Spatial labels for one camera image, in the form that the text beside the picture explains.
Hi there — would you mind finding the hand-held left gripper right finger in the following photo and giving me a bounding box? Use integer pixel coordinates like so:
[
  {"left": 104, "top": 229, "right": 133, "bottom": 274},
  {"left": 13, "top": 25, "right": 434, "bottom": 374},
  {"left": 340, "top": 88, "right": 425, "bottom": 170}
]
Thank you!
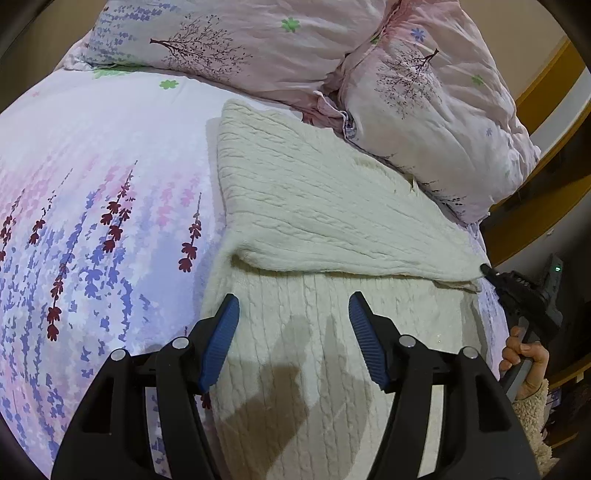
[{"left": 348, "top": 291, "right": 542, "bottom": 480}]

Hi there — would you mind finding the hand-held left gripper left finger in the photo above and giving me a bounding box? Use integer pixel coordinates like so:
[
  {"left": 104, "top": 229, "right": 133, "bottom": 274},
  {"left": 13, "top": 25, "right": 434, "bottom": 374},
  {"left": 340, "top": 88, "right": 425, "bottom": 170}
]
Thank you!
[{"left": 51, "top": 293, "right": 241, "bottom": 480}]

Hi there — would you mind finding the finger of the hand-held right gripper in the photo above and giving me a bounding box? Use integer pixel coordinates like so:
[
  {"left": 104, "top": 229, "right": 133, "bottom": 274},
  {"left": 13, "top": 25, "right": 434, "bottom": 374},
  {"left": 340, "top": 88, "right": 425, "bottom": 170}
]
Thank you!
[{"left": 480, "top": 263, "right": 512, "bottom": 296}]

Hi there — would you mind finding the cream cable-knit sweater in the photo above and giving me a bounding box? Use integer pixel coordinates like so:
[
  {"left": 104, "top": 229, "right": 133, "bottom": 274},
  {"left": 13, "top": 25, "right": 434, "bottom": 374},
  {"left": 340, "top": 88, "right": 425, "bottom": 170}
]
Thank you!
[{"left": 201, "top": 99, "right": 484, "bottom": 480}]

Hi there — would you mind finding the fleece-sleeved right forearm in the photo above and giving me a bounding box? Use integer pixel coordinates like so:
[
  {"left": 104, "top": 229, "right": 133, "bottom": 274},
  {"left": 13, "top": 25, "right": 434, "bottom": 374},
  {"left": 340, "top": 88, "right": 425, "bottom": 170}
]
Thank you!
[{"left": 512, "top": 378, "right": 559, "bottom": 476}]

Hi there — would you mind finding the person's right hand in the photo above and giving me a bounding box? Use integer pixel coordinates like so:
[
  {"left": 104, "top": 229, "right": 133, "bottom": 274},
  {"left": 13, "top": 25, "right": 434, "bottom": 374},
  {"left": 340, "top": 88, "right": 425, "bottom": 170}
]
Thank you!
[{"left": 499, "top": 325, "right": 550, "bottom": 400}]

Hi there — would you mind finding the floral bed sheet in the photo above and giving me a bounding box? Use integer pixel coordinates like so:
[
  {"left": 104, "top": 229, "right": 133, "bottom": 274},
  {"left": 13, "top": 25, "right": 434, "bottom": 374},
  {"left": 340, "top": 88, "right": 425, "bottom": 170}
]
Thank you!
[{"left": 0, "top": 62, "right": 511, "bottom": 478}]

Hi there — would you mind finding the pink floral pillow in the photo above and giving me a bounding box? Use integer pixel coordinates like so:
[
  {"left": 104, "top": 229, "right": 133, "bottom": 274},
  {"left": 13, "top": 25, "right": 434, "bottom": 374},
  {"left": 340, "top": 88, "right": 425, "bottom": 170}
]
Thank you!
[{"left": 314, "top": 0, "right": 542, "bottom": 226}]

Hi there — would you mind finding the pink floral quilt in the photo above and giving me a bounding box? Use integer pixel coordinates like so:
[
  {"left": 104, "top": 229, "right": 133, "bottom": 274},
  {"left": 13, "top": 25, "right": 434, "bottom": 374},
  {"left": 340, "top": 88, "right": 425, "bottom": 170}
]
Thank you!
[{"left": 62, "top": 0, "right": 402, "bottom": 109}]

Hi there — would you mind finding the wooden bed frame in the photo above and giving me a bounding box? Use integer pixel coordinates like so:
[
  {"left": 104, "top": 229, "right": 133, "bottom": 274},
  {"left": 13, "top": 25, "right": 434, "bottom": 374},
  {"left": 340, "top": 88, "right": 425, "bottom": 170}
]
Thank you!
[{"left": 480, "top": 39, "right": 591, "bottom": 388}]

